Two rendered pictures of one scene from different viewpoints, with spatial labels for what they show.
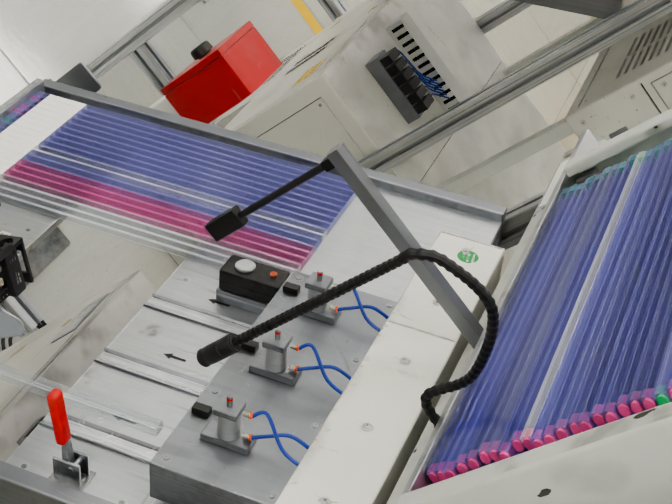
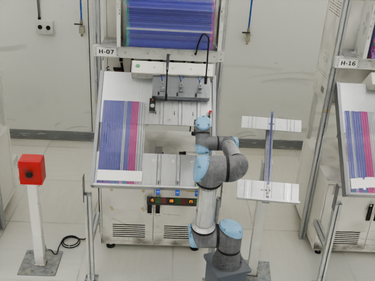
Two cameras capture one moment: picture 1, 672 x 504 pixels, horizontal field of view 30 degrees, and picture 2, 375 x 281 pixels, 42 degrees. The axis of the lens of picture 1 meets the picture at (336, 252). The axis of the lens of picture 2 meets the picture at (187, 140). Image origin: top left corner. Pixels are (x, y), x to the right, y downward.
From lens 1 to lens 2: 2.57 m
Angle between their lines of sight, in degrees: 64
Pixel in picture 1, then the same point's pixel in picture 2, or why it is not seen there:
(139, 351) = (175, 119)
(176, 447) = (205, 95)
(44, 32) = not seen: outside the picture
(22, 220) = (147, 159)
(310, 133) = not seen: outside the picture
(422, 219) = (110, 86)
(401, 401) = (182, 66)
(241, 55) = (34, 159)
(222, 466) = (205, 87)
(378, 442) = (193, 66)
